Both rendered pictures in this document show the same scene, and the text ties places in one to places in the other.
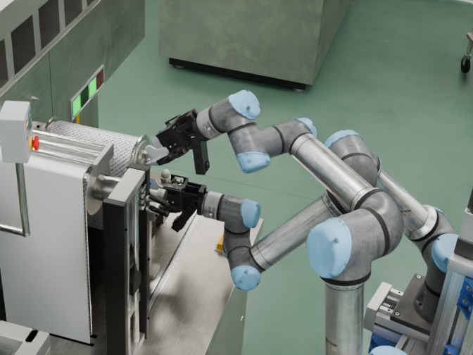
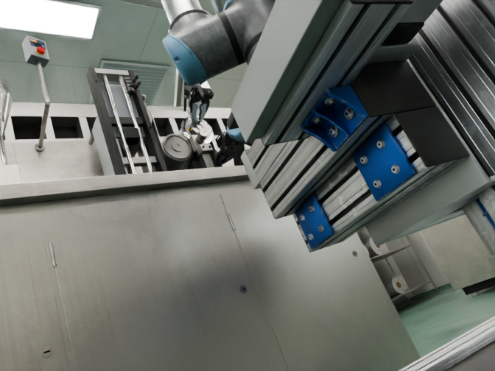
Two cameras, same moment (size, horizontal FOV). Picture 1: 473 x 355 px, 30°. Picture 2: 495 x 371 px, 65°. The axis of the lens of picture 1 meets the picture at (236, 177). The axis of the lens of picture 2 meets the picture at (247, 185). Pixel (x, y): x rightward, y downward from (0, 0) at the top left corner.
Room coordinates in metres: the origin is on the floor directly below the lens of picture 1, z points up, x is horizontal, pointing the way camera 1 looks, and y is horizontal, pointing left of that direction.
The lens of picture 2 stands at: (0.84, -0.69, 0.39)
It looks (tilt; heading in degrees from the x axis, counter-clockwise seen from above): 20 degrees up; 37
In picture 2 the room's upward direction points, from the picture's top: 23 degrees counter-clockwise
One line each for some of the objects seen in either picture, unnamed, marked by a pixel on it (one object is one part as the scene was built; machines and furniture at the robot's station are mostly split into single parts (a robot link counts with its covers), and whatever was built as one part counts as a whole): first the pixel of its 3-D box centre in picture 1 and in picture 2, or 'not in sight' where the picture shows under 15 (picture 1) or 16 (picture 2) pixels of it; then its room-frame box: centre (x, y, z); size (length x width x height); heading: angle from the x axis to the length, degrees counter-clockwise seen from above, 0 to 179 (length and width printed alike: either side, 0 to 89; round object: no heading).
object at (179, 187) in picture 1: (184, 196); (231, 140); (1.98, 0.14, 1.12); 0.12 x 0.08 x 0.09; 76
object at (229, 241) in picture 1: (237, 243); not in sight; (1.92, -0.02, 1.01); 0.11 x 0.08 x 0.11; 12
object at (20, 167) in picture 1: (22, 194); (43, 81); (1.42, 0.43, 1.51); 0.02 x 0.02 x 0.20
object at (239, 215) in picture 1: (238, 212); not in sight; (1.94, -0.01, 1.11); 0.11 x 0.08 x 0.09; 76
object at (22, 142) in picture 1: (20, 132); (36, 50); (1.42, 0.42, 1.66); 0.07 x 0.07 x 0.10; 4
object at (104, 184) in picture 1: (109, 189); not in sight; (1.70, 0.30, 1.33); 0.06 x 0.06 x 0.06; 76
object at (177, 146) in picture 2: not in sight; (166, 163); (1.86, 0.41, 1.17); 0.26 x 0.12 x 0.12; 76
